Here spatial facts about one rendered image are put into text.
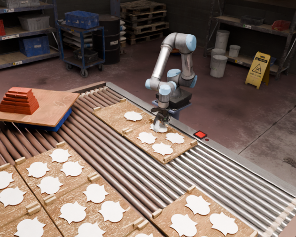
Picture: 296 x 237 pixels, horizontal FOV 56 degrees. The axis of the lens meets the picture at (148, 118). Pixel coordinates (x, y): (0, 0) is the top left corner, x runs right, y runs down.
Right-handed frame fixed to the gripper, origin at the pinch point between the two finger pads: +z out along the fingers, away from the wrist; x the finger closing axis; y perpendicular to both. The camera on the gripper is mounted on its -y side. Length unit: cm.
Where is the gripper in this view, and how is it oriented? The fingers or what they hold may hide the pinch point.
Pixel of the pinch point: (159, 127)
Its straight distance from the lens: 212.1
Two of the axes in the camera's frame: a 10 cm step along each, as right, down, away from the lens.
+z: -0.6, 8.4, 5.3
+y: 6.8, 4.3, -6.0
